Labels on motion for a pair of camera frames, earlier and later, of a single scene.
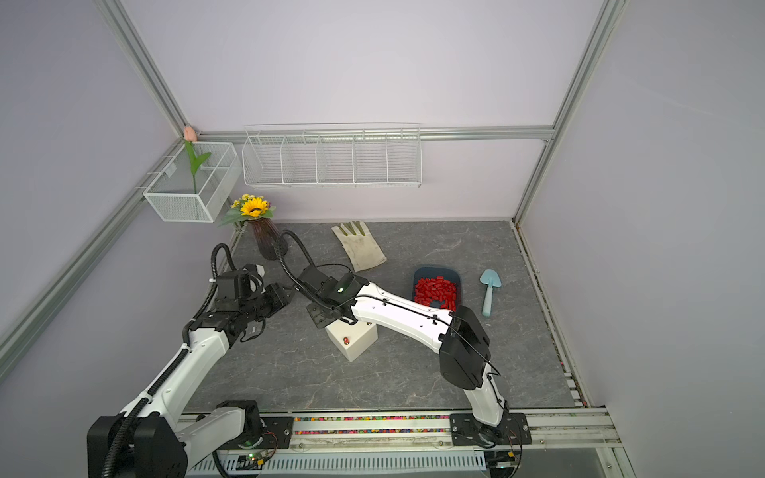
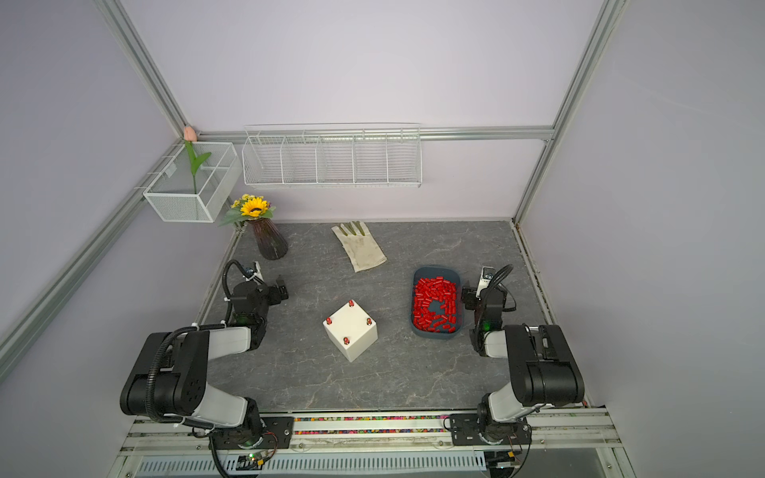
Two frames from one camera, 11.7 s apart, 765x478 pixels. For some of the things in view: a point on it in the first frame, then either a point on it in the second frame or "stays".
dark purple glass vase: (271, 242) stays
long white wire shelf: (333, 155) stays
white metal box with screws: (353, 339) stays
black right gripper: (312, 312) → (469, 297)
